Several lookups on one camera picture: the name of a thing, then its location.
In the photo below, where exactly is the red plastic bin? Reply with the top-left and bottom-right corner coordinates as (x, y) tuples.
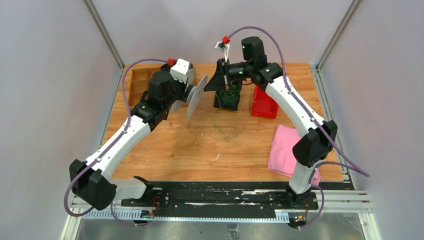
(251, 86), (279, 119)

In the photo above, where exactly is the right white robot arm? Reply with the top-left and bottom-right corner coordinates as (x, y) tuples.
(204, 36), (338, 209)

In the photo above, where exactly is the green wire coil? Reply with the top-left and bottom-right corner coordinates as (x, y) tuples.
(178, 109), (241, 148)

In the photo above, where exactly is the wooden compartment tray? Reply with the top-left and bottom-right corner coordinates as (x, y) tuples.
(125, 63), (162, 108)

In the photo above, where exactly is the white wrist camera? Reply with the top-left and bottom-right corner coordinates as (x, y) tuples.
(170, 58), (195, 84)
(215, 41), (231, 63)

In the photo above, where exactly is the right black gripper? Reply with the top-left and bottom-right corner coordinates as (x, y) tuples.
(204, 58), (253, 92)

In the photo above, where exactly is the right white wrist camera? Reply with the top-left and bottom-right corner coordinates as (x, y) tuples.
(215, 41), (231, 63)

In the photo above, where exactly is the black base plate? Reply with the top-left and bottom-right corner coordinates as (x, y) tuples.
(118, 181), (319, 219)

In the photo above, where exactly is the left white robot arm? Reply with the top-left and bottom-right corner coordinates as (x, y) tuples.
(63, 68), (196, 215)

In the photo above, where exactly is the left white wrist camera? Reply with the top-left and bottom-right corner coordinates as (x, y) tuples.
(170, 58), (195, 84)

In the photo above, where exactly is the pink cloth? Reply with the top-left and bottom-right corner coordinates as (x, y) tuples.
(267, 125), (301, 178)

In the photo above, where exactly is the aluminium frame rail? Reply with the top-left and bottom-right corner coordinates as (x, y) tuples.
(60, 0), (124, 240)
(310, 0), (381, 240)

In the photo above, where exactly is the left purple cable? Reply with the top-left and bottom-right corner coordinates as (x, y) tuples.
(63, 57), (176, 227)

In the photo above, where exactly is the black plastic bin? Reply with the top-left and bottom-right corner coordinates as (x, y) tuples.
(213, 82), (243, 111)

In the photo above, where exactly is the right aluminium frame rail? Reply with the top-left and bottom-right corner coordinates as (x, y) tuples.
(310, 0), (381, 240)

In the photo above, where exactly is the green wire in black bin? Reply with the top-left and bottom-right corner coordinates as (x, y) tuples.
(215, 84), (241, 105)

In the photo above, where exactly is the grey filament spool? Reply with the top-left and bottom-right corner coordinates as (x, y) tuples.
(171, 68), (208, 119)

